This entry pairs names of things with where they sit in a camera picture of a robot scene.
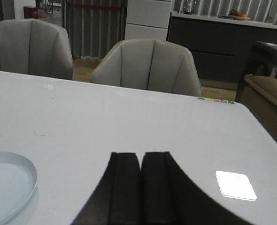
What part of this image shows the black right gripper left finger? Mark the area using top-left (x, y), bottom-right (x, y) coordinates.
top-left (72, 152), bottom-right (141, 225)

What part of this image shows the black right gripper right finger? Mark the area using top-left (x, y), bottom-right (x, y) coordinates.
top-left (141, 152), bottom-right (248, 225)

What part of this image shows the light blue round plate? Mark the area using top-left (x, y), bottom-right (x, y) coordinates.
top-left (0, 151), bottom-right (38, 225)

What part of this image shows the right beige upholstered chair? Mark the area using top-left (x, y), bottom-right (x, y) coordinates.
top-left (90, 38), bottom-right (202, 97)

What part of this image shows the beige upholstered chair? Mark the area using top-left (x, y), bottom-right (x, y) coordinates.
top-left (0, 19), bottom-right (73, 80)
top-left (90, 38), bottom-right (202, 97)

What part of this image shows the dark grey sideboard counter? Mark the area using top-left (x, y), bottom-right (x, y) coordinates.
top-left (168, 12), bottom-right (277, 83)

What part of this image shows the dark side table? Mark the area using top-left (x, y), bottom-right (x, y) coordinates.
top-left (235, 41), bottom-right (277, 102)

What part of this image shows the left beige upholstered chair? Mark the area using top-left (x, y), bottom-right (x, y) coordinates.
top-left (0, 19), bottom-right (73, 80)

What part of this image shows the white drawer cabinet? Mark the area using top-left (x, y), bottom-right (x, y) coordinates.
top-left (124, 0), bottom-right (172, 40)

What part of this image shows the fruit bowl on counter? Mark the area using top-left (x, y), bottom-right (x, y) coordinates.
top-left (229, 9), bottom-right (250, 21)

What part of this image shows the red bin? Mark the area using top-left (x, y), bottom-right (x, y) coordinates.
top-left (23, 6), bottom-right (38, 19)

